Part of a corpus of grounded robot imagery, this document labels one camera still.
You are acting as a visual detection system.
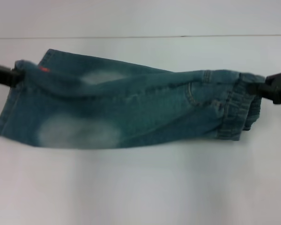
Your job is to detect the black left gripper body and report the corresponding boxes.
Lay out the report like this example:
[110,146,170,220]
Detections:
[0,61,14,86]

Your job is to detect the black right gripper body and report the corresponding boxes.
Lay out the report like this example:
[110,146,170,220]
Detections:
[265,67,281,105]

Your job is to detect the blue denim shorts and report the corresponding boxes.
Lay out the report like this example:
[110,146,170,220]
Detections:
[0,48,266,150]

